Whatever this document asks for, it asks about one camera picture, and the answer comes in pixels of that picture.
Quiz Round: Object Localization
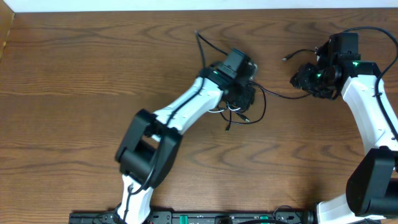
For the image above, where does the white usb cable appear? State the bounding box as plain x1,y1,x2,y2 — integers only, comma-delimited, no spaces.
206,104,242,113

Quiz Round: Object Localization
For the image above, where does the black usb cable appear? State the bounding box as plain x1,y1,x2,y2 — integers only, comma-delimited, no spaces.
217,48,318,132

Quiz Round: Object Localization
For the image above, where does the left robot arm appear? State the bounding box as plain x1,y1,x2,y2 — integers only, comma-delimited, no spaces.
115,49,258,223

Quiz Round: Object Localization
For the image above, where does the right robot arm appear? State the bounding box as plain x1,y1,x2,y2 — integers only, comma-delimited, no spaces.
290,31,397,223

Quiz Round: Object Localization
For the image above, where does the cardboard box edge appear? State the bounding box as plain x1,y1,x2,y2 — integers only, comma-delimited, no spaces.
0,0,15,58

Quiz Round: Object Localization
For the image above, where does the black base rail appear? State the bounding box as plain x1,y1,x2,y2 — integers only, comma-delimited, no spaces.
68,210,318,224

